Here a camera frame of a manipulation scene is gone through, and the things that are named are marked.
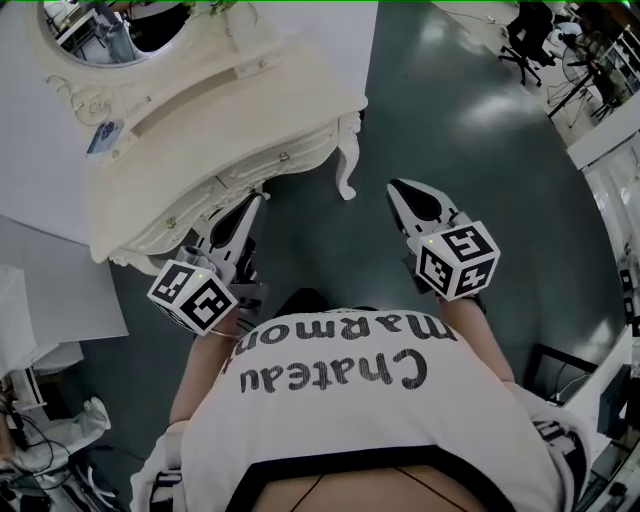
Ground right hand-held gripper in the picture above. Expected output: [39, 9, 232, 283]
[386, 178, 502, 315]

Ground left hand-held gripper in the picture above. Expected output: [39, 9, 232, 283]
[146, 194, 270, 336]

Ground cream ornate dressing table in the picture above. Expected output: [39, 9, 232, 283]
[37, 0, 371, 277]

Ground person's left forearm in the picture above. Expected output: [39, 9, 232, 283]
[169, 327, 242, 426]

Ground person's right forearm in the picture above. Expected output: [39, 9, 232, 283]
[442, 295, 517, 385]

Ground cream ornate table drawer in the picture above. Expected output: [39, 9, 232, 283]
[110, 189, 236, 266]
[217, 124, 341, 194]

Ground oval vanity mirror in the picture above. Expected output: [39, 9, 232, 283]
[37, 0, 201, 69]

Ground person's black trousers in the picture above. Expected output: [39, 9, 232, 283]
[281, 288, 382, 317]

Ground blue printed card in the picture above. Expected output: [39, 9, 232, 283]
[85, 119, 126, 155]

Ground tall white cabinet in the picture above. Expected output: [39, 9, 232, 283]
[0, 213, 130, 347]

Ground white shelving rack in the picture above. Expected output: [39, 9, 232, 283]
[567, 117, 640, 331]

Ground black office chair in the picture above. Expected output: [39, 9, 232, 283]
[498, 0, 557, 87]

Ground person's white printed shirt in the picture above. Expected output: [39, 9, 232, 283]
[130, 309, 594, 512]

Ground white humanoid robot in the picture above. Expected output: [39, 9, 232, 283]
[9, 397, 112, 501]

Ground white storage shelf unit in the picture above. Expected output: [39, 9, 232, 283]
[0, 264, 85, 422]

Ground pale artificial flower bunch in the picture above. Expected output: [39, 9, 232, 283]
[179, 0, 239, 16]

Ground person's bare neck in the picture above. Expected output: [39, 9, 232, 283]
[259, 464, 484, 512]

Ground black pedestal fan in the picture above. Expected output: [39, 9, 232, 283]
[547, 44, 621, 120]

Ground white table with black frame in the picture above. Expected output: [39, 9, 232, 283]
[522, 324, 640, 451]

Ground striped shoulder strap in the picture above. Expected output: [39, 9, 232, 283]
[149, 469, 184, 512]
[532, 419, 589, 501]

